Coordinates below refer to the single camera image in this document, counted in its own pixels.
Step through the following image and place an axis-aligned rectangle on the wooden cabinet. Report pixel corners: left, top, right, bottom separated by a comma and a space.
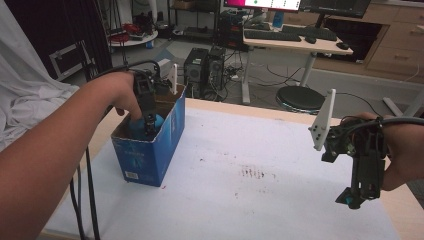
364, 0, 424, 77

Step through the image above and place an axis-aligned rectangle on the black open computer case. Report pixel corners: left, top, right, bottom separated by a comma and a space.
215, 10, 249, 52

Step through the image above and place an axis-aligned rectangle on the round black stool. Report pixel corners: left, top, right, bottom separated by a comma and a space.
275, 85, 326, 113

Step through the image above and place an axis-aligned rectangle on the grey metal bar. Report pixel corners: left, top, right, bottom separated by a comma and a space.
382, 89, 424, 118

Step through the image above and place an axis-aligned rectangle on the black computer tower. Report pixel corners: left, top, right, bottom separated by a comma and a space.
183, 48, 210, 100
206, 46, 228, 98

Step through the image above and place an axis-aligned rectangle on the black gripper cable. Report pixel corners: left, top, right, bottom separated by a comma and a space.
94, 59, 162, 81
378, 115, 424, 128

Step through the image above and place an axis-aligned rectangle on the small blue bottle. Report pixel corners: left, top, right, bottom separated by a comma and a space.
272, 11, 285, 29

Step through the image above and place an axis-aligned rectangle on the bright lit monitor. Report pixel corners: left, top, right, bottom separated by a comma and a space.
222, 0, 303, 13

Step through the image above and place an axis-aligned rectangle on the dark monitor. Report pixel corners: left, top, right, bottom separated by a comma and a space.
298, 0, 373, 20

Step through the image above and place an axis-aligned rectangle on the black keyboard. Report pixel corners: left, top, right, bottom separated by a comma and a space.
244, 28, 303, 43
281, 24, 338, 42

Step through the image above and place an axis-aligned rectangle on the person's left hand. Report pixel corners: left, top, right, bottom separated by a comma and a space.
95, 71, 144, 122

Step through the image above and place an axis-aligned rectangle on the white cloth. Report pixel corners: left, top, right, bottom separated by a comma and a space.
0, 0, 81, 151

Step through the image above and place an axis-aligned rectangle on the person's right hand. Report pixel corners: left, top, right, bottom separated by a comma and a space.
346, 111, 424, 193

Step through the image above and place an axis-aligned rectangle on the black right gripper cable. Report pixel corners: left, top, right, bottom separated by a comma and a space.
378, 115, 424, 128

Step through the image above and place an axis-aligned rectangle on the round white table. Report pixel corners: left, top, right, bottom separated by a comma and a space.
108, 29, 160, 48

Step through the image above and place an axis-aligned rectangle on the wooden desk with white legs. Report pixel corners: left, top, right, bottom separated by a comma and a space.
241, 28, 354, 106

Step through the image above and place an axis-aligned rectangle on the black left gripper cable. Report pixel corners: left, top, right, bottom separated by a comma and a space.
94, 59, 162, 81

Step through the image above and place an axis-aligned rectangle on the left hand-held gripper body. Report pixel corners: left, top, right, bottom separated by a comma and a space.
133, 59, 179, 118

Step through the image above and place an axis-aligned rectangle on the black curtain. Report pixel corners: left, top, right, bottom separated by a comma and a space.
4, 0, 114, 83

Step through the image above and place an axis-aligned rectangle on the metal frame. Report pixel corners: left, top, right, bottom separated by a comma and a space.
49, 39, 98, 82

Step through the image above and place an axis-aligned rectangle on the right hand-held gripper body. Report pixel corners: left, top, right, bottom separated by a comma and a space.
308, 88, 389, 200

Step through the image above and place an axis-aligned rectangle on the black hanging cable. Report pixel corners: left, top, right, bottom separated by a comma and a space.
84, 146, 102, 240
69, 166, 87, 240

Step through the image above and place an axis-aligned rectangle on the blue cardboard box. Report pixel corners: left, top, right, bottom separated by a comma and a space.
110, 83, 187, 188

